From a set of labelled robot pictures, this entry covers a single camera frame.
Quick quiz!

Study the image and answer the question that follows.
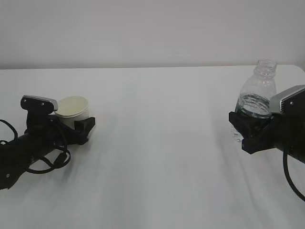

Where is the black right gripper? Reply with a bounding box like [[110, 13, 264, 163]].
[[229, 112, 305, 163]]

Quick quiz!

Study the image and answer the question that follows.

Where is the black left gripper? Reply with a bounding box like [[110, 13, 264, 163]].
[[24, 114, 96, 146]]

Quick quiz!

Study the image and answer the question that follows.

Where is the white paper cup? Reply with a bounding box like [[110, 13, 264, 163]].
[[55, 95, 89, 129]]

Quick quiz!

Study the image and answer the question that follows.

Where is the clear plastic water bottle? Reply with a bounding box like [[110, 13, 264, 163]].
[[235, 59, 277, 119]]

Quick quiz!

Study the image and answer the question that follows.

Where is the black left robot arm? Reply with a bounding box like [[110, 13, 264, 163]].
[[0, 115, 96, 189]]

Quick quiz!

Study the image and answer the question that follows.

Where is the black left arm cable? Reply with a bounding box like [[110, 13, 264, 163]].
[[0, 119, 71, 174]]

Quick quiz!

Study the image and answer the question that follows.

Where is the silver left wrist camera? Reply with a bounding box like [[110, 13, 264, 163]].
[[20, 95, 58, 115]]

